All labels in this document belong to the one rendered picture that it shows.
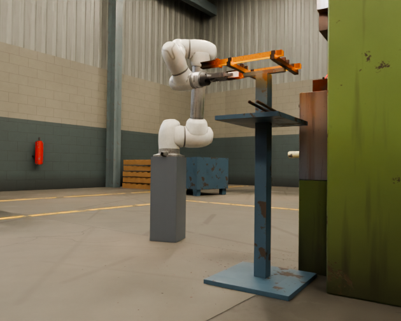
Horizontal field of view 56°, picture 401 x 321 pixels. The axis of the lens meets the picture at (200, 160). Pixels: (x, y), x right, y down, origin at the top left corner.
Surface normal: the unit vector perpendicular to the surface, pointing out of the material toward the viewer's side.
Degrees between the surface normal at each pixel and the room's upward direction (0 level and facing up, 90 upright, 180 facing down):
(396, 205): 90
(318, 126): 90
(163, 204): 90
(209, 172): 90
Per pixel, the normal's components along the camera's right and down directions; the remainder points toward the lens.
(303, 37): -0.61, -0.02
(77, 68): 0.79, 0.00
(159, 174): -0.30, -0.02
